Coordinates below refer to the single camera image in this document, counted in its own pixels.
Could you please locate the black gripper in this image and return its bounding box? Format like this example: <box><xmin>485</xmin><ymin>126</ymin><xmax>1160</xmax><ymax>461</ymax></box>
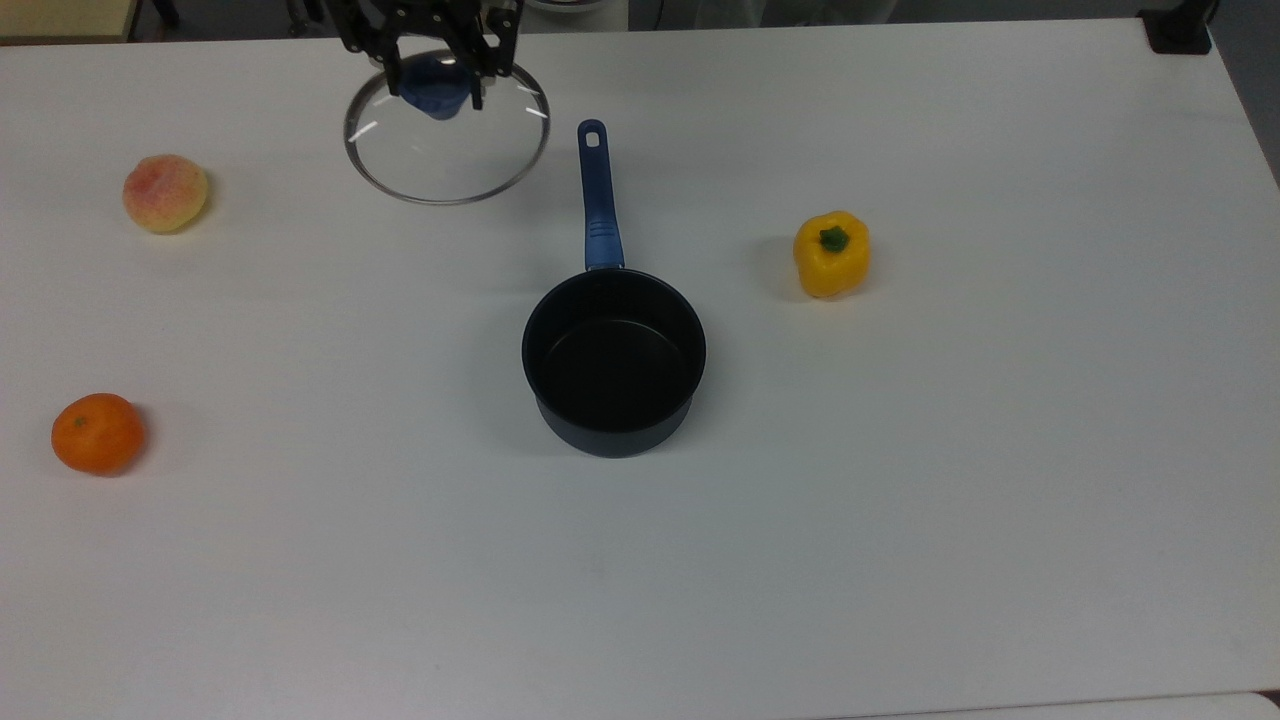
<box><xmin>322</xmin><ymin>0</ymin><xmax>524</xmax><ymax>110</ymax></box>

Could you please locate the beige cabinet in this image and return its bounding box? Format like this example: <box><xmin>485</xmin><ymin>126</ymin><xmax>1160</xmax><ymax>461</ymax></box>
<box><xmin>0</xmin><ymin>0</ymin><xmax>139</xmax><ymax>44</ymax></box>

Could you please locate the pink yellow peach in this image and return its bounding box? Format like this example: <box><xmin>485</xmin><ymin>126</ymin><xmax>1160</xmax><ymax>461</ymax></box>
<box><xmin>122</xmin><ymin>153</ymin><xmax>210</xmax><ymax>235</ymax></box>

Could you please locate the glass lid with blue knob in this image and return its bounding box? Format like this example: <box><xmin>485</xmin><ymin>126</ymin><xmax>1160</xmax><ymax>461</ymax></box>
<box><xmin>343</xmin><ymin>48</ymin><xmax>552</xmax><ymax>207</ymax></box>

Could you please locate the dark saucepan with blue handle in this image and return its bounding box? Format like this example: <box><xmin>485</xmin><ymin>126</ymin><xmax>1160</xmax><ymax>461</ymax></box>
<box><xmin>521</xmin><ymin>119</ymin><xmax>708</xmax><ymax>460</ymax></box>

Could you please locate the orange mandarin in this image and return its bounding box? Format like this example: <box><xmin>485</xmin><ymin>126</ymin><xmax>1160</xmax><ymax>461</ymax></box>
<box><xmin>51</xmin><ymin>392</ymin><xmax>146</xmax><ymax>477</ymax></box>

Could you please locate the yellow bell pepper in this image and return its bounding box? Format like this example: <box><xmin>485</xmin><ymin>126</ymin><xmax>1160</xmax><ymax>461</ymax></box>
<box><xmin>793</xmin><ymin>210</ymin><xmax>872</xmax><ymax>300</ymax></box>

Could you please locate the black table clamp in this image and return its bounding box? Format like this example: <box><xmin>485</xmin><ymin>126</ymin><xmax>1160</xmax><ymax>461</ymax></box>
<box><xmin>1139</xmin><ymin>0</ymin><xmax>1217</xmax><ymax>55</ymax></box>

